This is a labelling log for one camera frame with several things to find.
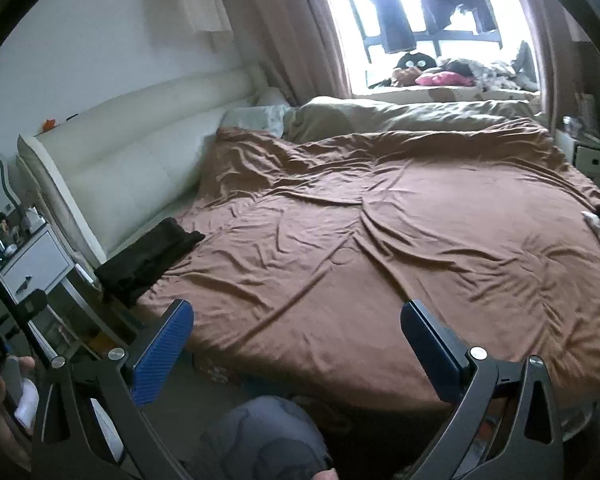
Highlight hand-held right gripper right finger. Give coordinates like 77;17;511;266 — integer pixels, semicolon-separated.
400;300;566;480

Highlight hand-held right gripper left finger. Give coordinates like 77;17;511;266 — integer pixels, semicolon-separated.
30;299;196;480

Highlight black shirt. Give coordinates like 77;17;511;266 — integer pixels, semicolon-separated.
94;217;206;306

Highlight white dresser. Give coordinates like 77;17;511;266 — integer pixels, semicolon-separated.
0;207;141;356

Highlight bed with brown sheet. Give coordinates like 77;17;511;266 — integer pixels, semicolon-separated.
135;117;600;406

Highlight cluster of toiletry bottles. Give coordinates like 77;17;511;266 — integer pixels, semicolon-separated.
0;205;31;261

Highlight white padded headboard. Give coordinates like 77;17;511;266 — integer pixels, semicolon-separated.
17;65;268;266

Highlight beige duvet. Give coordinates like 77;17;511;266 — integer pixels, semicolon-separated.
282;96;551;143

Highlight pale pillow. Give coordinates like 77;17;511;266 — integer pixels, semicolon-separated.
220;89;291;138

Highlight white nightstand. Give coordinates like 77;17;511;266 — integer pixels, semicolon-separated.
555;127;600;191

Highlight pink cloth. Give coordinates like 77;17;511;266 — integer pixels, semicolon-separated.
414;71;473;87

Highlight black plush toy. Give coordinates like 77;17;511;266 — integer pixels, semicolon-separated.
390;51;438;86

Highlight dark framed window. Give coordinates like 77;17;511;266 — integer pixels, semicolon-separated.
335;0;531;88

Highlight pink curtain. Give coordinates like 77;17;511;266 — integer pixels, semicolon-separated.
200;0;353;108
505;0;581;126

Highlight dark hanging trousers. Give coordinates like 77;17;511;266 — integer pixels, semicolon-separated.
362;0;416;54

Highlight white hanging cloth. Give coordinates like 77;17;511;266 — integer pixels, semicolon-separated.
170;0;233;48

